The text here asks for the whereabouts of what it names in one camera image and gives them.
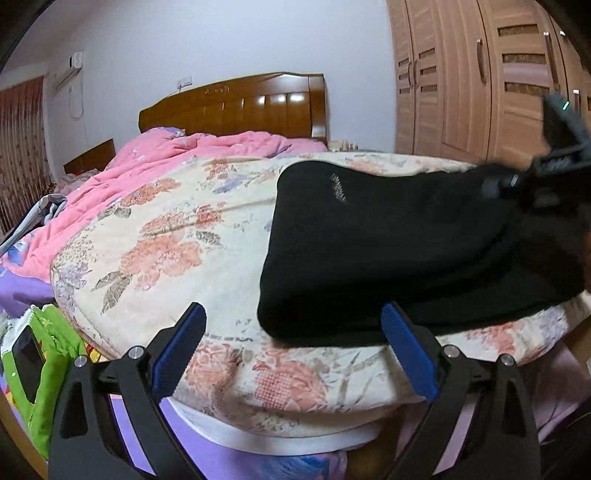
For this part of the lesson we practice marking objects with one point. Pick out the floral blanket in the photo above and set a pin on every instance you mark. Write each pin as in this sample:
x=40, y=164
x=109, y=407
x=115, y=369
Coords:
x=194, y=258

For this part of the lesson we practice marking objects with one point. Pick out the small wooden nightstand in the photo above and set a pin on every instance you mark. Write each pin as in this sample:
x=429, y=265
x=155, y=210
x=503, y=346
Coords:
x=90, y=159

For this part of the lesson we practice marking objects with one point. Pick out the green bag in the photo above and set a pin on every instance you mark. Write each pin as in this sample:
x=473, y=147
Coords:
x=53, y=350

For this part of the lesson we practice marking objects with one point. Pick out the grey and white cloth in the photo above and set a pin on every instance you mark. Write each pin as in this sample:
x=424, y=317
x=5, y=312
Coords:
x=44, y=210

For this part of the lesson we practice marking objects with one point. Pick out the pink quilt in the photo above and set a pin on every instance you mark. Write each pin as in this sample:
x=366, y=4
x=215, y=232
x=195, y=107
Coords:
x=152, y=161

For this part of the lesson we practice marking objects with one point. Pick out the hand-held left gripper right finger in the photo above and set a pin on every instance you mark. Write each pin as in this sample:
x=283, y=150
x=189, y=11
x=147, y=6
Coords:
x=411, y=350

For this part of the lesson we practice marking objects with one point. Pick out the red patterned curtain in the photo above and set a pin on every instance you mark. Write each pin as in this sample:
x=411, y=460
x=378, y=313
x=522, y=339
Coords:
x=21, y=152

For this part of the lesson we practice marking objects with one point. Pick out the wooden bed headboard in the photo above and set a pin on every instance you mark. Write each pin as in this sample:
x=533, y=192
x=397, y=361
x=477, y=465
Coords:
x=240, y=106

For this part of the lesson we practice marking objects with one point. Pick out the black pants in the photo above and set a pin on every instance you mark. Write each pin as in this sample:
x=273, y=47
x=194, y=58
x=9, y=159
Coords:
x=392, y=258

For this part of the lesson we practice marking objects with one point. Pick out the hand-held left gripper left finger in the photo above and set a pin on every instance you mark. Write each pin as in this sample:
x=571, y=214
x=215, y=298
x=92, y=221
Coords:
x=178, y=350

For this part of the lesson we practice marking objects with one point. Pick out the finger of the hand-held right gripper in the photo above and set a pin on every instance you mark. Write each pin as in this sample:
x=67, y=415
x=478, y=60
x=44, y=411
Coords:
x=501, y=184

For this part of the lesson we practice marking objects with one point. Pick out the purple bed sheet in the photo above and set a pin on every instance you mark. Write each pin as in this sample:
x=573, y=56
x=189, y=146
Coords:
x=27, y=290

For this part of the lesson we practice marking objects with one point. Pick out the small bottles on nightstand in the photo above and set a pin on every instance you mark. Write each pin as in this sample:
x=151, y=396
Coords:
x=342, y=145

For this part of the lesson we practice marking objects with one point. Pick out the white air conditioner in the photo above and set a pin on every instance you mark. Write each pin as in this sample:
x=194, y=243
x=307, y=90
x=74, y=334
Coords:
x=68, y=71

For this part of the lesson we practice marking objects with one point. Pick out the white wall socket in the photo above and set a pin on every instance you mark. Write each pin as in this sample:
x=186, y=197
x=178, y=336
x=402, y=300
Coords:
x=184, y=82

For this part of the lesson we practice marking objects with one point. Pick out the wooden wardrobe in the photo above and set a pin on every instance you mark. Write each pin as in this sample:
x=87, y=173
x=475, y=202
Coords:
x=471, y=83

